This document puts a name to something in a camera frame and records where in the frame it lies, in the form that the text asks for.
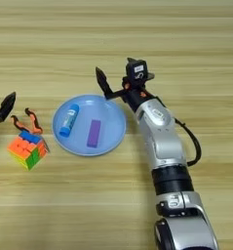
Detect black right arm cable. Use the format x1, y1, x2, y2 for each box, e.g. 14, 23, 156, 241
175, 116, 203, 168

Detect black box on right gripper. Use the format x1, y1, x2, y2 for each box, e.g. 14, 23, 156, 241
125, 60, 149, 87

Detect blue round plate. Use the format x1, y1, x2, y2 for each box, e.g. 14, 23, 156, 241
52, 94, 128, 157

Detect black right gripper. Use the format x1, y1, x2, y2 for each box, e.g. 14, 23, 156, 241
95, 57, 162, 113

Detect orange black needle-nose pliers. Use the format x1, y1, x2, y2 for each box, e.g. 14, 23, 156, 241
10, 107, 51, 153

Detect purple rectangular block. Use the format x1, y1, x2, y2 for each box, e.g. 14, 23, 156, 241
86, 119, 102, 149

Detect colourful puzzle cube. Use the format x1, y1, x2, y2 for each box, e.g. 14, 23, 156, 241
7, 130, 50, 171

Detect blue glue stick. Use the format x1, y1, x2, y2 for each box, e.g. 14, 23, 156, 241
58, 103, 80, 138

